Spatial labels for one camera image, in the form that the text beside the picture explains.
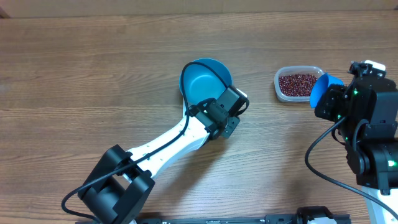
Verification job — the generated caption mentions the red adzuki beans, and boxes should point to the red adzuki beans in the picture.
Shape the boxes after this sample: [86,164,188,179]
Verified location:
[278,73,318,96]

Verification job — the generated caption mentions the blue plastic scoop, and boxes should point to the blue plastic scoop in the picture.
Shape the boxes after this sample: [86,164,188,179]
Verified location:
[310,73,344,108]

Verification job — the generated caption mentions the white digital kitchen scale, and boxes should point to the white digital kitchen scale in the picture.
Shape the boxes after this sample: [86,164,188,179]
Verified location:
[182,89,249,117]

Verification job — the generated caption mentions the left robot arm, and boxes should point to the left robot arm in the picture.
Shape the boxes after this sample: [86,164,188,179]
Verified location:
[78,85,249,223]

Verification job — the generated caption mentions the teal blue bowl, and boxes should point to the teal blue bowl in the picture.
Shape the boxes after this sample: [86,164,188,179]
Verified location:
[179,58,233,105]

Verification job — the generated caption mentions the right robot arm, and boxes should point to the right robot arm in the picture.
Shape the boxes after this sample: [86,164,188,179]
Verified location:
[309,73,397,223]

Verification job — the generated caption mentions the clear plastic bean container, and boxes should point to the clear plastic bean container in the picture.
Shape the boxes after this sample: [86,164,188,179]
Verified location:
[274,65,324,103]

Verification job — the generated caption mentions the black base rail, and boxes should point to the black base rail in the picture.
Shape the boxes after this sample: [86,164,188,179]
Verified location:
[75,205,352,224]

